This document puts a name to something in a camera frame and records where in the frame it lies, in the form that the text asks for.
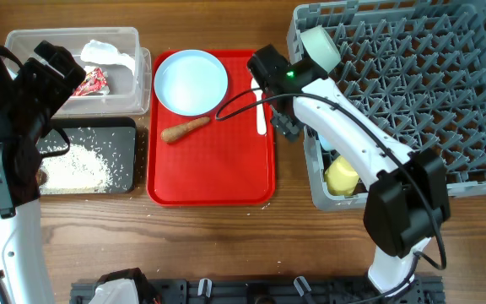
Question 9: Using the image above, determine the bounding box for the white plastic spoon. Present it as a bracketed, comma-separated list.
[251, 79, 267, 135]

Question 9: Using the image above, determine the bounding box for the red snack wrapper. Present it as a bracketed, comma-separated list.
[73, 66, 110, 96]

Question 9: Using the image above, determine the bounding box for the white napkin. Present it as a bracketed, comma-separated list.
[80, 40, 136, 74]

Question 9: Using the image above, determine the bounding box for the yellow plastic cup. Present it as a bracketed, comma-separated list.
[324, 155, 359, 196]

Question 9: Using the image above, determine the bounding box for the green bowl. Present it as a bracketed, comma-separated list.
[300, 25, 341, 73]

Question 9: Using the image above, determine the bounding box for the cooked white rice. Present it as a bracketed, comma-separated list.
[35, 126, 137, 195]

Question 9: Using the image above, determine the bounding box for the large light blue plate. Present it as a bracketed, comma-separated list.
[154, 50, 229, 117]

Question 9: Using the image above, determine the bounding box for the small light blue bowl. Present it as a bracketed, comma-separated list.
[318, 134, 335, 152]

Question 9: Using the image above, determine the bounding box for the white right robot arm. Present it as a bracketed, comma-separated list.
[247, 45, 451, 297]

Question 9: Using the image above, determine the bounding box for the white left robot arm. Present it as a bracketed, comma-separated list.
[0, 41, 86, 303]

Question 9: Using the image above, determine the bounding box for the clear plastic waste bin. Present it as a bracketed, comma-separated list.
[5, 27, 152, 117]

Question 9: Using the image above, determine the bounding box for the black waste tray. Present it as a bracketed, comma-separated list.
[35, 117, 138, 197]

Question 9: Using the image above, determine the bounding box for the grey dishwasher rack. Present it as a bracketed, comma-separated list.
[287, 0, 486, 197]

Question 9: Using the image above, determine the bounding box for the red serving tray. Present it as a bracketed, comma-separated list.
[146, 48, 277, 208]

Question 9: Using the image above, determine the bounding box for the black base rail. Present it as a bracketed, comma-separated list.
[69, 276, 445, 304]

